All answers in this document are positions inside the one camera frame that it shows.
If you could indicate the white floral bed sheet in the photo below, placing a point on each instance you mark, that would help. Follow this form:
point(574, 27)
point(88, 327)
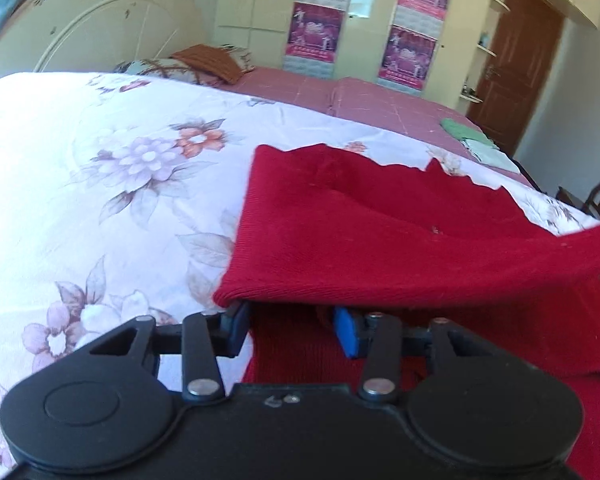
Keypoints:
point(105, 200)

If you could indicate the brown wooden door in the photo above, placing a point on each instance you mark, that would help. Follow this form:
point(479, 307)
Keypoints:
point(515, 70)

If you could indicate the red knit garment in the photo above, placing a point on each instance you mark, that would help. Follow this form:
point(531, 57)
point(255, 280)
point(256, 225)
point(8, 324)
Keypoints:
point(380, 240)

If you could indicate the pale folded cloth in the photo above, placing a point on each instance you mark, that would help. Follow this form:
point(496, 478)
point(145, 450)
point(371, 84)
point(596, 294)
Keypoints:
point(490, 152)

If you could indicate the green folded cloth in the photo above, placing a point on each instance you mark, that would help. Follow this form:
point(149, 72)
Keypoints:
point(460, 129)

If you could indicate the pink bedspread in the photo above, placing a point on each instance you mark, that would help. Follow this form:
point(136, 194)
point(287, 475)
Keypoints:
point(370, 105)

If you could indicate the patterned pillow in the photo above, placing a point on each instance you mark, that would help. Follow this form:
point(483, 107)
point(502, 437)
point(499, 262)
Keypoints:
point(150, 67)

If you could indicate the cream headboard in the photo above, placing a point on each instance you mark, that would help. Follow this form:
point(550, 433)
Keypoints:
point(95, 20)

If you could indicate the cream wardrobe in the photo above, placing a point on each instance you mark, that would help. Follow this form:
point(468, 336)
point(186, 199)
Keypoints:
point(370, 20)

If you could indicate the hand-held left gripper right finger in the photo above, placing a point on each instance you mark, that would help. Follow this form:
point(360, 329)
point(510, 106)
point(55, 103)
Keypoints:
point(344, 334)

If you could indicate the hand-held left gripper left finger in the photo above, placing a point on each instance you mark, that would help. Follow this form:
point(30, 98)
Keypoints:
point(238, 329)

